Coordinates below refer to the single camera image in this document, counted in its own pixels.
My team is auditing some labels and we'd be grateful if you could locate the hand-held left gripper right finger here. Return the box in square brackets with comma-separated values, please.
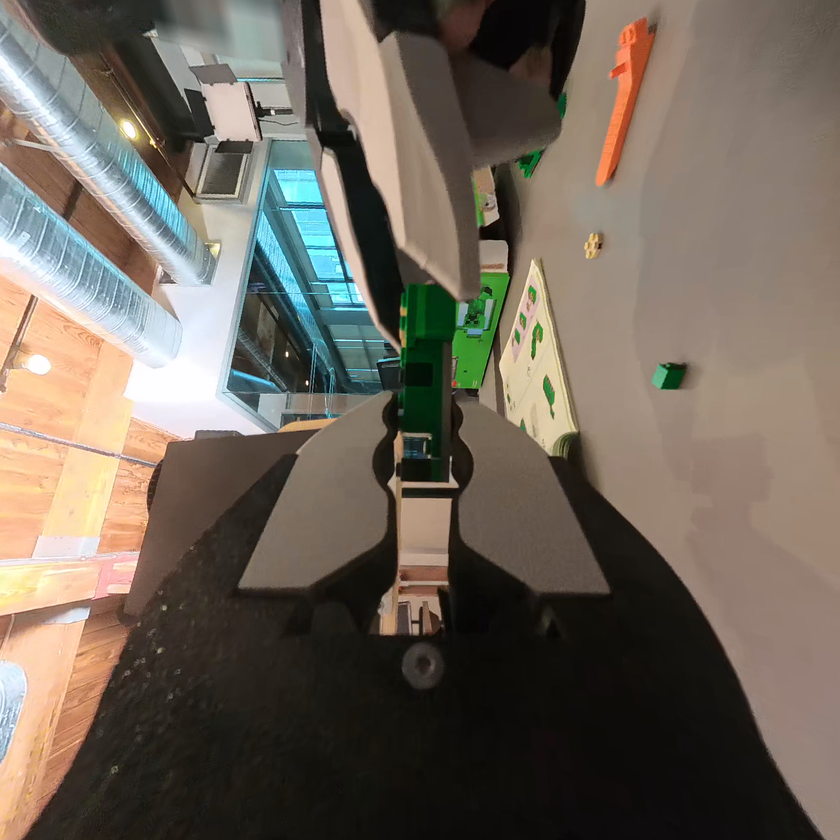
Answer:
[448, 399, 613, 601]

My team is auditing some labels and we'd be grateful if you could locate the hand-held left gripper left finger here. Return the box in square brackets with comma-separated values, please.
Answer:
[235, 392, 399, 601]

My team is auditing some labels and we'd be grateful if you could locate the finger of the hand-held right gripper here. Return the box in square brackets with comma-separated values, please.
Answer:
[318, 0, 406, 350]
[381, 31, 563, 301]

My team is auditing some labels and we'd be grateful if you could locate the green brick assembly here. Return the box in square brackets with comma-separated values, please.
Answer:
[395, 338, 458, 484]

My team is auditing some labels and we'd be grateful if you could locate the grey desk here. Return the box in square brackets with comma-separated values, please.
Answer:
[482, 0, 840, 840]

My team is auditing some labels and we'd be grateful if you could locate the black and green brick build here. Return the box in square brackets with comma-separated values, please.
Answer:
[514, 88, 568, 179]

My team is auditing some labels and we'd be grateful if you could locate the orange brick separator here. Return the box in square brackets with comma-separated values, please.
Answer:
[595, 17, 658, 189]

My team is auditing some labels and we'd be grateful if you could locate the glass partition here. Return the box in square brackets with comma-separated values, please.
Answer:
[220, 140, 403, 434]

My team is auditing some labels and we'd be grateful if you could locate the brick instruction booklet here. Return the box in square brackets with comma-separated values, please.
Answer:
[497, 257, 580, 458]

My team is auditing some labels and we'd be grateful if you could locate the white ceiling unit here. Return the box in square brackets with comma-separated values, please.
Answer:
[185, 62, 265, 202]

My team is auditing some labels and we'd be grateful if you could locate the green toy set box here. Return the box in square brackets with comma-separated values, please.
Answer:
[453, 167, 512, 392]

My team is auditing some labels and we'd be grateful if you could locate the silver ventilation duct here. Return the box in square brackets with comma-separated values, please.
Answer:
[0, 0, 219, 288]
[0, 164, 184, 370]

